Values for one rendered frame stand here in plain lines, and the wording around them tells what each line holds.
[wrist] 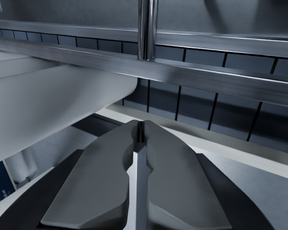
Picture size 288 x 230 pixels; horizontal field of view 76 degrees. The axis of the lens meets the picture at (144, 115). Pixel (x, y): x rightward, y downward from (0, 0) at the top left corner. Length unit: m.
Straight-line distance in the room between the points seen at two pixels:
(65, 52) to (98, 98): 0.05
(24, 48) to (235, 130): 0.22
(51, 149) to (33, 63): 0.28
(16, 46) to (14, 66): 0.03
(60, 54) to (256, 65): 0.17
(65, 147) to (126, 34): 0.27
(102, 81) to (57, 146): 0.28
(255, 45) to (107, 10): 0.21
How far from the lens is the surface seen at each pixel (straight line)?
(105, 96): 0.18
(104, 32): 0.25
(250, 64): 0.19
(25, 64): 0.22
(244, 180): 0.31
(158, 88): 0.22
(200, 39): 0.19
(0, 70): 0.20
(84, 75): 0.17
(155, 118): 0.20
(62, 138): 0.41
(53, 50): 0.18
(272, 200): 0.32
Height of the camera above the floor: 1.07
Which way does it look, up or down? 51 degrees down
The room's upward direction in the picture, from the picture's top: 127 degrees counter-clockwise
